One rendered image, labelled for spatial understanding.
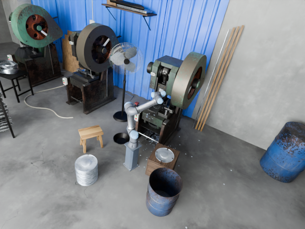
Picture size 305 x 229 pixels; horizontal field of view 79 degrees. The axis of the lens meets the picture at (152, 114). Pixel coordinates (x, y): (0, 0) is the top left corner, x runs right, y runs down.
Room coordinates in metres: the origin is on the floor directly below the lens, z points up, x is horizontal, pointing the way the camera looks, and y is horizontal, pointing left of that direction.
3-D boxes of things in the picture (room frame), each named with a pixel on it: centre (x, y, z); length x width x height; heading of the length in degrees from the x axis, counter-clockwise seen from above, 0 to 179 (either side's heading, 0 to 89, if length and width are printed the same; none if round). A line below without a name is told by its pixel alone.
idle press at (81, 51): (3.79, 1.32, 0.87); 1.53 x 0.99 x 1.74; 154
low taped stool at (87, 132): (2.25, 0.94, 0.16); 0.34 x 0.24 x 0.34; 128
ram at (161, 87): (2.70, -0.09, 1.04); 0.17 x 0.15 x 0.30; 156
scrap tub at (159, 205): (1.44, -0.30, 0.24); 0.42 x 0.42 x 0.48
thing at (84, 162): (1.63, 0.77, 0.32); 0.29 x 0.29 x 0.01
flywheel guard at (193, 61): (2.70, -0.45, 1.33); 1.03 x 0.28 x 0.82; 156
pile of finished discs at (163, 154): (1.99, -0.29, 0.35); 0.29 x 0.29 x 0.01
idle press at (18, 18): (4.46, 2.96, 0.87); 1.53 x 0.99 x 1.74; 159
